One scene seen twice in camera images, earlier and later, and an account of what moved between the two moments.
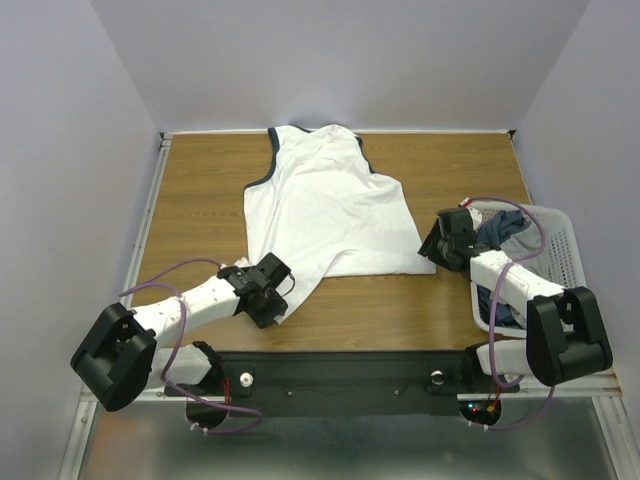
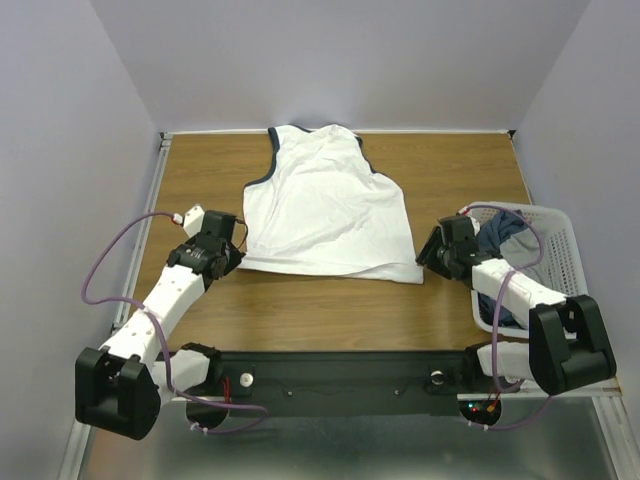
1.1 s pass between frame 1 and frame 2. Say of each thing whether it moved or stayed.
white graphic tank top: stayed
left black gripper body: moved
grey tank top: stayed
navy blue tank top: stayed
